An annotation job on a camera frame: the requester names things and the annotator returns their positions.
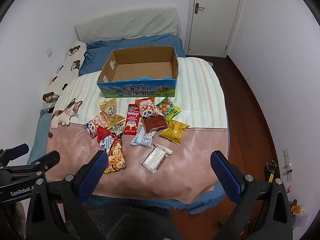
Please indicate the small white patterned snack packet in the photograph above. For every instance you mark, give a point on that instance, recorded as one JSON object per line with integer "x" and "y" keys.
{"x": 119, "y": 128}

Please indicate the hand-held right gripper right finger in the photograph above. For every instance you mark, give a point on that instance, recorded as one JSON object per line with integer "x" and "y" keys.
{"x": 225, "y": 176}

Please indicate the green candy bag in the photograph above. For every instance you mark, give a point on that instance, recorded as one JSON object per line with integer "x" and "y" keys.
{"x": 169, "y": 109}

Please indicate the clear white snack packet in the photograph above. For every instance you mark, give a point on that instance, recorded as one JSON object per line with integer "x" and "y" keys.
{"x": 156, "y": 158}

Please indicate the bear print long pillow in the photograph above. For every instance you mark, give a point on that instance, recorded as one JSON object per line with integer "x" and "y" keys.
{"x": 65, "y": 72}

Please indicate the small orange panda snack packet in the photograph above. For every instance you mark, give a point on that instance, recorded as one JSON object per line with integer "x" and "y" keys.
{"x": 93, "y": 126}

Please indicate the white wall socket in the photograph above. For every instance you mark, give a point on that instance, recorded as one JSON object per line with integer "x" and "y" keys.
{"x": 49, "y": 52}

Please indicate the white door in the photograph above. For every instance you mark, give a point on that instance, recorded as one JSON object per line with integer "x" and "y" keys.
{"x": 215, "y": 17}

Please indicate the noodle print snack packet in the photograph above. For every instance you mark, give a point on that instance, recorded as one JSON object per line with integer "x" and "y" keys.
{"x": 115, "y": 156}

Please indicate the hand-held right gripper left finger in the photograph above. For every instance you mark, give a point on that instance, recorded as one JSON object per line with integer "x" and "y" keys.
{"x": 94, "y": 176}

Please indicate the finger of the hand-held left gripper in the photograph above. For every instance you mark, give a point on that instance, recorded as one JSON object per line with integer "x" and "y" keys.
{"x": 46, "y": 159}
{"x": 13, "y": 153}

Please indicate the yellow orange snack packet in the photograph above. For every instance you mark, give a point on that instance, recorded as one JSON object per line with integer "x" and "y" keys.
{"x": 110, "y": 111}

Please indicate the metal wall plate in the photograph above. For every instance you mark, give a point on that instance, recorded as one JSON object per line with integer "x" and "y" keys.
{"x": 286, "y": 156}

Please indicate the yellow crinkled snack packet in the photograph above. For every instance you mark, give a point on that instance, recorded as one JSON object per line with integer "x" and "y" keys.
{"x": 175, "y": 131}

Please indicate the blue bedsheet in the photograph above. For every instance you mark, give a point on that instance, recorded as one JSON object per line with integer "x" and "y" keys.
{"x": 140, "y": 45}

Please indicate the red green snack packet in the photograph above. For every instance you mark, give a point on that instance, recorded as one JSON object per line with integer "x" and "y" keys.
{"x": 131, "y": 120}

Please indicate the cardboard box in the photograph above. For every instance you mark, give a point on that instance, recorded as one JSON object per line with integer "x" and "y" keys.
{"x": 140, "y": 67}

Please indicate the yellow tag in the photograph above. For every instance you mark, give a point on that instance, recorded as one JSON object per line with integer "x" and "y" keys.
{"x": 270, "y": 177}

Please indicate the large orange panda snack packet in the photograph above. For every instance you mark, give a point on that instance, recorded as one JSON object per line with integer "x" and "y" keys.
{"x": 150, "y": 112}

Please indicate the white quilted pillow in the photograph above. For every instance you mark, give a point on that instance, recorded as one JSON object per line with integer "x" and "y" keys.
{"x": 130, "y": 23}

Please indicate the small red snack packet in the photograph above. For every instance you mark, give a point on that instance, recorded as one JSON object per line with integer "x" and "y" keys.
{"x": 102, "y": 133}

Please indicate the silver white snack packet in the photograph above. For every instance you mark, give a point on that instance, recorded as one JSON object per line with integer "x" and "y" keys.
{"x": 143, "y": 137}

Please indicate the light blue cloth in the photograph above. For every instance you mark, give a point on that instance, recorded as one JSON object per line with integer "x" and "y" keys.
{"x": 40, "y": 132}

